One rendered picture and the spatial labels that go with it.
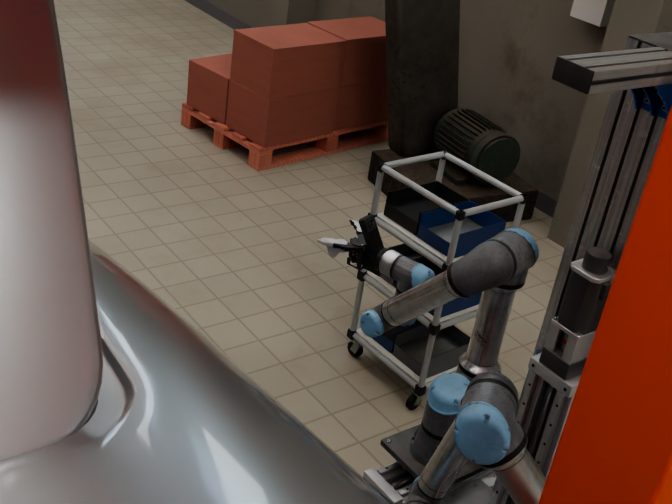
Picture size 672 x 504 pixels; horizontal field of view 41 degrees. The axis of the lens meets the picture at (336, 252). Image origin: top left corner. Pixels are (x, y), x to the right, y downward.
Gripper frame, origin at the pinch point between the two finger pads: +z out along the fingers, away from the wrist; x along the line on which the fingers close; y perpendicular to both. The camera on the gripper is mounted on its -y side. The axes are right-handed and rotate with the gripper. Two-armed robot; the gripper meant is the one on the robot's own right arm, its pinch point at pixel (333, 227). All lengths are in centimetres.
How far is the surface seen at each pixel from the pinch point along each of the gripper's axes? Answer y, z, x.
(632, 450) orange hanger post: -58, -120, -82
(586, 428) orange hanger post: -57, -113, -81
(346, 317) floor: 139, 75, 106
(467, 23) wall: 75, 175, 352
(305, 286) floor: 140, 108, 112
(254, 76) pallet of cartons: 93, 242, 209
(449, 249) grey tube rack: 52, 7, 82
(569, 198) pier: 131, 45, 282
